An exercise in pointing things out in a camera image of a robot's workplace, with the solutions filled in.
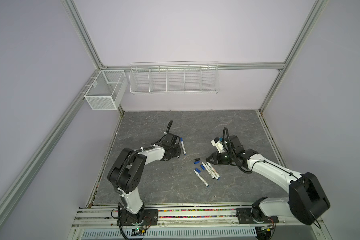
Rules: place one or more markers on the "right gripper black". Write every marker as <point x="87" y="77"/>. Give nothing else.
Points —
<point x="216" y="158"/>

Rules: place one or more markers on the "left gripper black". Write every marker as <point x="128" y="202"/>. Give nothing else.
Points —
<point x="178" y="152"/>

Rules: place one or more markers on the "white marker pen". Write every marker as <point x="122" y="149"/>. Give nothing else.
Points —
<point x="183" y="147"/>
<point x="209" y="170"/>
<point x="217" y="176"/>
<point x="201" y="178"/>

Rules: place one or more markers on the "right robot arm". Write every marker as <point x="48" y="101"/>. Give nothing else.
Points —
<point x="306" y="200"/>

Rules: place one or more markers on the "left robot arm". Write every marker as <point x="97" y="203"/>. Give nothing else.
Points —
<point x="127" y="170"/>

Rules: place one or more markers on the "white mesh box basket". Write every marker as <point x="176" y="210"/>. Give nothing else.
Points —
<point x="107" y="90"/>

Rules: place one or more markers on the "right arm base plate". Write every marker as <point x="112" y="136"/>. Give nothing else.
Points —
<point x="254" y="216"/>

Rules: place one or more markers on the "white wire wall basket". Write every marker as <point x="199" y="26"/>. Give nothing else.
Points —
<point x="174" y="77"/>

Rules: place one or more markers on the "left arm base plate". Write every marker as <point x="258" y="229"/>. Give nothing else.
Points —
<point x="138" y="216"/>

